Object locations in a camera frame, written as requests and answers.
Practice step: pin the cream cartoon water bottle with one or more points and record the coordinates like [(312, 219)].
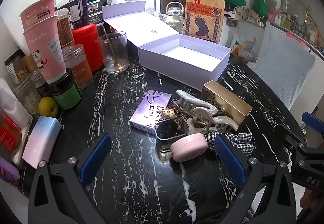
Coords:
[(174, 21)]

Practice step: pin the gold spoon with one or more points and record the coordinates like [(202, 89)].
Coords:
[(117, 64)]

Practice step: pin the pink round compact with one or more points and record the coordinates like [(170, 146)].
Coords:
[(188, 148)]

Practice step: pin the white pearl hair claw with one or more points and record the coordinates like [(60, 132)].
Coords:
[(202, 107)]

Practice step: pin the row of small bottles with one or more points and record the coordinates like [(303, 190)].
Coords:
[(293, 23)]

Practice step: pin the black printed pouch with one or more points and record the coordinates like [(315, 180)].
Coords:
[(95, 11)]

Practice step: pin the red snack packet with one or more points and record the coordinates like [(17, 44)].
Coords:
[(8, 135)]

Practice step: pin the brown printed paper bag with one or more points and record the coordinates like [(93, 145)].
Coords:
[(202, 18)]

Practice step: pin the yellow fruit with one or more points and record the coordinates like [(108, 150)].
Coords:
[(48, 107)]

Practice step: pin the clear jar brown contents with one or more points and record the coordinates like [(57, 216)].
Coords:
[(64, 31)]

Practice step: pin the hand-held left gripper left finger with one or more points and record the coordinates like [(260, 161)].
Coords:
[(96, 158)]

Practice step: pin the lavender gift box with lid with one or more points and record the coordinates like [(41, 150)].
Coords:
[(177, 67)]

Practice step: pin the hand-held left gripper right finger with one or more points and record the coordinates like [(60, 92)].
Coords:
[(229, 160)]

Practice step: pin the smoky square case black heart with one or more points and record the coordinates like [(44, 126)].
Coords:
[(167, 132)]

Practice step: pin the gold chocolate box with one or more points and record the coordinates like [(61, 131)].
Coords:
[(235, 107)]

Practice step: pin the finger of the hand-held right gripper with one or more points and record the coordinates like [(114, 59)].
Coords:
[(312, 121), (295, 141)]

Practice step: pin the clear jar purple label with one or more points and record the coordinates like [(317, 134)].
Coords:
[(76, 11)]

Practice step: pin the dark jar green label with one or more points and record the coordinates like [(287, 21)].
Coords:
[(68, 97)]

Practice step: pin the clear jar of nuts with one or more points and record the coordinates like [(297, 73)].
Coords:
[(17, 69)]

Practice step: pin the small purple card box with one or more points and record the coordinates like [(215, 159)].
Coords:
[(149, 110)]

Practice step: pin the light blue leaf pattern cushion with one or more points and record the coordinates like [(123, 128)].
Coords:
[(283, 67)]

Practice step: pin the pile of plastic bags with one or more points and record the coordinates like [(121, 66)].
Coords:
[(241, 49)]

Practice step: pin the clear glass cup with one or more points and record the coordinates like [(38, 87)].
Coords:
[(120, 46)]

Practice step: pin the red canister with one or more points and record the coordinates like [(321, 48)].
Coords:
[(86, 44)]

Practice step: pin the person's right forearm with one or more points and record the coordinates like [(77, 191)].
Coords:
[(313, 201)]

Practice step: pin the pink blue gradient case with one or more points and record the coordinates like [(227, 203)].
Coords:
[(40, 140)]

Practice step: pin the clear jar orange contents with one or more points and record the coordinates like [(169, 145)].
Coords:
[(78, 69)]

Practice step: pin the clear hair claw bear charm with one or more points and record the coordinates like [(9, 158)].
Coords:
[(168, 113)]

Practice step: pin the pink panda print paper cup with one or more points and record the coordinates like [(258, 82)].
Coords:
[(48, 54)]

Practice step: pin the black white patterned scrunchie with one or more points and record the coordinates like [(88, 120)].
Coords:
[(240, 141)]

